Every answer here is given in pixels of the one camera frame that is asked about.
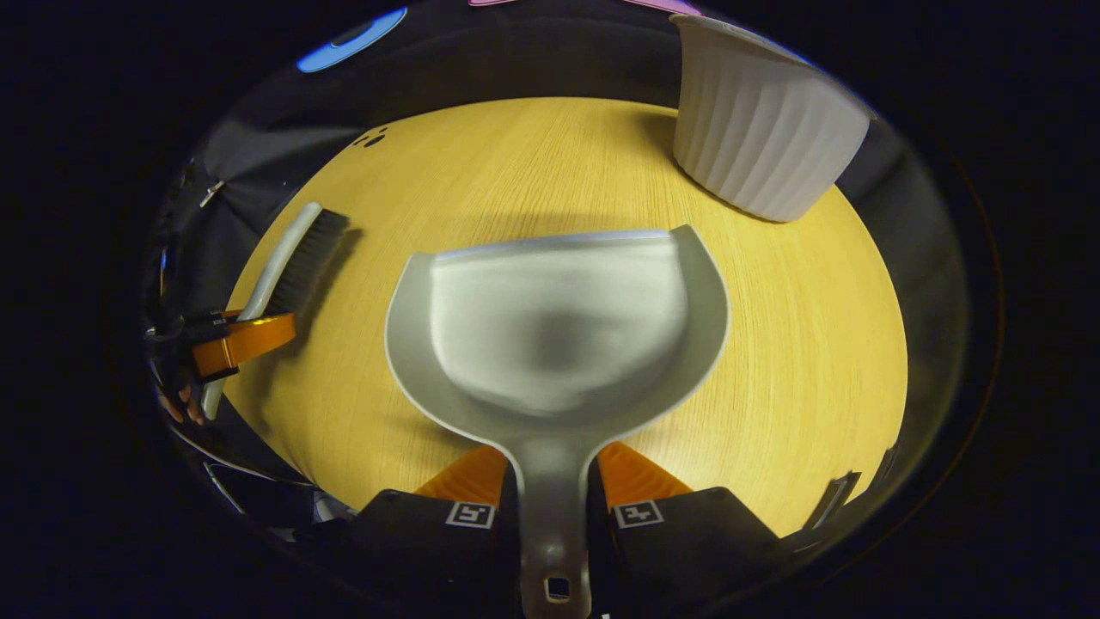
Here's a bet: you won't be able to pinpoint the white ribbed garbage bin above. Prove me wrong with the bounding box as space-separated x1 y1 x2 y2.
672 14 876 223

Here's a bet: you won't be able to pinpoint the white plastic dustpan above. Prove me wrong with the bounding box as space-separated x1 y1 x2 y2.
384 224 731 619

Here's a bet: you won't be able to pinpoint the small white broom black bristles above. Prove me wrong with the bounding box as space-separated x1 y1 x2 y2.
199 202 351 422

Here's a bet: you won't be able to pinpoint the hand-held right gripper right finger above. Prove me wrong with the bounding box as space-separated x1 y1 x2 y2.
587 443 787 611

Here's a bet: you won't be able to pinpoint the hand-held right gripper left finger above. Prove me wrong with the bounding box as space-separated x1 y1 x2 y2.
344 445 523 619

